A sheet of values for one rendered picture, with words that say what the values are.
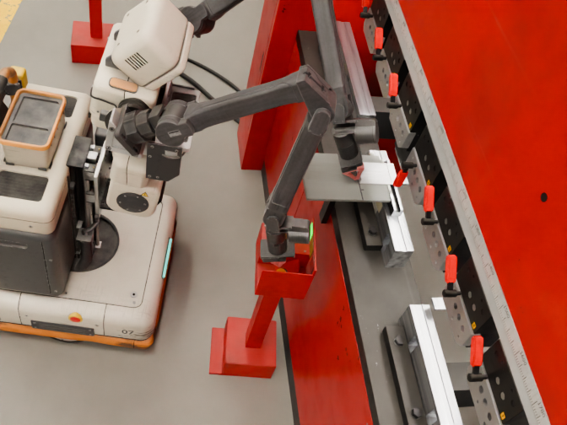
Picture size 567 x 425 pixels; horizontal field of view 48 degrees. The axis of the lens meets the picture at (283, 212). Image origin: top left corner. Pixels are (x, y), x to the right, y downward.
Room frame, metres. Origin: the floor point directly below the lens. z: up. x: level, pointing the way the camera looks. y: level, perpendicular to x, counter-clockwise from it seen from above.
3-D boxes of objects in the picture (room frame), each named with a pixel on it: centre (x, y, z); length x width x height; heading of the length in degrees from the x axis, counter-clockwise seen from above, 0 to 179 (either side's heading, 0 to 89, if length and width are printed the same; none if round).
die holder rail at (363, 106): (1.91, -0.07, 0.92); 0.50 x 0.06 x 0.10; 22
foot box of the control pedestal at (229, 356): (1.16, -0.02, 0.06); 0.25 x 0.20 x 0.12; 105
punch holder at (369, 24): (1.79, -0.12, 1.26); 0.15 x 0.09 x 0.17; 22
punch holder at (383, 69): (1.61, -0.19, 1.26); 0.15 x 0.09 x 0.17; 22
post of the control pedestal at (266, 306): (1.17, -0.05, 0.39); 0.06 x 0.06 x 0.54; 15
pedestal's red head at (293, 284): (1.17, -0.05, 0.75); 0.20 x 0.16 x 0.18; 15
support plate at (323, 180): (1.34, -0.14, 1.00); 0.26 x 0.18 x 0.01; 112
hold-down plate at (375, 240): (1.34, -0.24, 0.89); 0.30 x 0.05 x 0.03; 22
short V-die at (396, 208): (1.38, -0.29, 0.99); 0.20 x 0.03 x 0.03; 22
